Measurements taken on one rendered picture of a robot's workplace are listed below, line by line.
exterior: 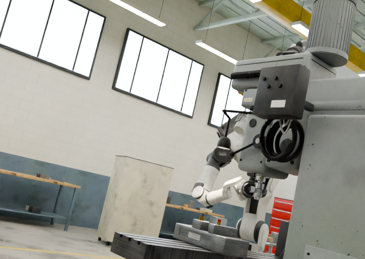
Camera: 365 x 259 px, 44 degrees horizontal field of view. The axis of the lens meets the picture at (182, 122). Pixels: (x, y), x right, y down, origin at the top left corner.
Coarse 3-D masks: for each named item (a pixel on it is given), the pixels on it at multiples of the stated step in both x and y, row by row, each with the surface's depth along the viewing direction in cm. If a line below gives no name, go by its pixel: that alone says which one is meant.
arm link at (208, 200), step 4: (204, 192) 253; (208, 192) 257; (212, 192) 250; (216, 192) 248; (220, 192) 246; (204, 196) 252; (208, 196) 250; (212, 196) 248; (216, 196) 247; (220, 196) 246; (200, 200) 253; (204, 200) 251; (208, 200) 250; (212, 200) 248; (216, 200) 248; (220, 200) 248; (204, 204) 253; (208, 204) 252; (212, 204) 251; (208, 208) 257
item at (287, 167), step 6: (306, 114) 197; (276, 120) 208; (300, 120) 198; (306, 120) 197; (282, 126) 204; (306, 126) 196; (276, 132) 206; (288, 132) 201; (282, 138) 203; (288, 138) 200; (282, 144) 201; (282, 150) 200; (294, 150) 196; (300, 156) 194; (270, 162) 204; (276, 162) 201; (288, 162) 196; (294, 162) 194; (276, 168) 205; (282, 168) 200; (288, 168) 197; (294, 168) 194; (294, 174) 213
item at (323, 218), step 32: (320, 128) 176; (352, 128) 166; (320, 160) 172; (352, 160) 162; (320, 192) 168; (352, 192) 159; (320, 224) 165; (352, 224) 156; (288, 256) 171; (320, 256) 161; (352, 256) 153
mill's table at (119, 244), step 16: (128, 240) 174; (144, 240) 175; (160, 240) 188; (128, 256) 171; (144, 256) 164; (160, 256) 168; (176, 256) 173; (192, 256) 178; (208, 256) 184; (224, 256) 190; (256, 256) 212; (272, 256) 230
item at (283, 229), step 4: (288, 220) 239; (280, 224) 240; (284, 224) 238; (288, 224) 235; (280, 228) 239; (284, 228) 237; (280, 232) 239; (284, 232) 236; (280, 236) 238; (284, 236) 236; (280, 240) 237; (284, 240) 235; (276, 244) 239; (280, 244) 236; (284, 244) 234; (276, 248) 238; (280, 248) 236; (284, 248) 233; (276, 252) 237; (280, 252) 235
